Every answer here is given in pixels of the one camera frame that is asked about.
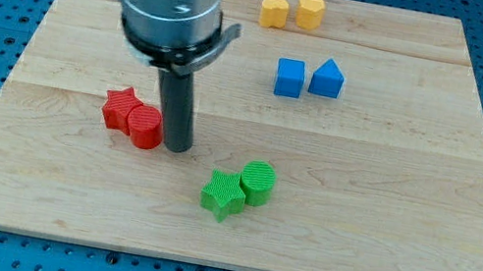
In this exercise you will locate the light wooden board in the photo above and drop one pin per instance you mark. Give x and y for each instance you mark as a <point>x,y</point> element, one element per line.
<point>388,176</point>

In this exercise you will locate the yellow hexagon block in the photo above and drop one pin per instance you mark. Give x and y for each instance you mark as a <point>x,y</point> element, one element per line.
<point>309,14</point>

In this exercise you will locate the red star block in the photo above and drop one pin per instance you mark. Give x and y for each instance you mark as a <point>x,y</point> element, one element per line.
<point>117,109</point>

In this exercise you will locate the green star block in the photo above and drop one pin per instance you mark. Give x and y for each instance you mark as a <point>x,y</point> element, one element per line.
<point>223,195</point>

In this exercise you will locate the blue cube block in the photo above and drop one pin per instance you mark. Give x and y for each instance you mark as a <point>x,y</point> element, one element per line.
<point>289,78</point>

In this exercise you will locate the green cylinder block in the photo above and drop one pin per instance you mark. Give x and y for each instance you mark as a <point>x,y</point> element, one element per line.
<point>257,181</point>

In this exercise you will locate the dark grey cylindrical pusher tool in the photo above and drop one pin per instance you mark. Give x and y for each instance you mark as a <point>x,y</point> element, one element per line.
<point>176,96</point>

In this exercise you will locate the yellow heart block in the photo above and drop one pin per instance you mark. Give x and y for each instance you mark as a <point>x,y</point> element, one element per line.
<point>273,13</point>

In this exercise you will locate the blue triangular prism block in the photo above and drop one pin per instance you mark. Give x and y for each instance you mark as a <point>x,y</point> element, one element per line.
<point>328,80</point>

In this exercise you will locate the red cylinder block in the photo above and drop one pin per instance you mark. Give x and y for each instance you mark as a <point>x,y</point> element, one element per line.
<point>145,127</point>

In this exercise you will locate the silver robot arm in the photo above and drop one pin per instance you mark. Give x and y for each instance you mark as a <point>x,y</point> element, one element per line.
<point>178,36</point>

